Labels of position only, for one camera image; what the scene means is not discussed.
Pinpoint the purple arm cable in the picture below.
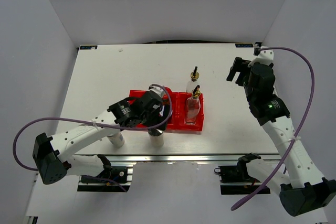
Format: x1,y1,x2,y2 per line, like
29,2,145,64
13,83,173,193
230,47,315,211

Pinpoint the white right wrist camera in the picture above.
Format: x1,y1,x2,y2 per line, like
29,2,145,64
248,47,274,67

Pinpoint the blue right corner sticker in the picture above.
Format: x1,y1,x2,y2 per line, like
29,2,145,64
235,43,254,48

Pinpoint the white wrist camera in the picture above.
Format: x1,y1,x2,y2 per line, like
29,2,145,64
248,47,274,67
148,84,165,98

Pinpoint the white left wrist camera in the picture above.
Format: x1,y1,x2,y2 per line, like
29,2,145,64
148,84,165,98

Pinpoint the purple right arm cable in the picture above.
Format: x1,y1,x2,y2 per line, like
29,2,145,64
230,47,315,211

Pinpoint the glass bottle with dark sauce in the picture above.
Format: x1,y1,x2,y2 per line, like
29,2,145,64
186,66,199,93

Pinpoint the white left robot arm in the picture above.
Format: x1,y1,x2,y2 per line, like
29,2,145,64
33,85,172,185

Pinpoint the silver-top white cylinder canister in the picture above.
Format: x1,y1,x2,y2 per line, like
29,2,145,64
148,129,164,147

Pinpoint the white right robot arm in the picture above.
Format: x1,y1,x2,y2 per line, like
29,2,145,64
227,57,335,217

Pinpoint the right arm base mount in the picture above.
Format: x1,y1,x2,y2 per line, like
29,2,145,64
214,153,261,195

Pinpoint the clear glass bottle gold spout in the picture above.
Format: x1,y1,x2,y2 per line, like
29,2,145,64
184,85,201,125

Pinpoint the red-lid sauce jar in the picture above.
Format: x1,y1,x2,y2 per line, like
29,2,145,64
162,94,170,106

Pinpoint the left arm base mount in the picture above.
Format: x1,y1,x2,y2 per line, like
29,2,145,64
77,159,135,193

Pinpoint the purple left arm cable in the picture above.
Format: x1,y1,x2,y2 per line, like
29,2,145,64
13,83,173,193

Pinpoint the silver-lid white shaker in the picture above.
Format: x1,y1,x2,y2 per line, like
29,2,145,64
107,132,125,148

